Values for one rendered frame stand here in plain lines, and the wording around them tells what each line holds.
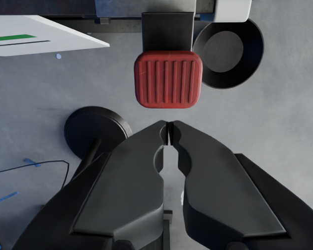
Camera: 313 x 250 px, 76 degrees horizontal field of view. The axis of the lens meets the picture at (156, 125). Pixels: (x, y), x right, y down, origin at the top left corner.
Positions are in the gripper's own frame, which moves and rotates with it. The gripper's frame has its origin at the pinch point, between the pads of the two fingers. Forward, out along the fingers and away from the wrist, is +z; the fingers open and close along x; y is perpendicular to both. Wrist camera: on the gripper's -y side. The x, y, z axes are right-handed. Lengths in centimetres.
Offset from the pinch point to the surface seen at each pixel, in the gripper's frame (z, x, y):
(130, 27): 82, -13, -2
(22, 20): 31.5, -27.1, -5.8
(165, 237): 69, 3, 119
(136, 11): 20.8, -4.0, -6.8
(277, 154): 85, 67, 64
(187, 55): 9.0, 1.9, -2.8
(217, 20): 22.6, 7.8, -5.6
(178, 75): 9.0, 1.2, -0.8
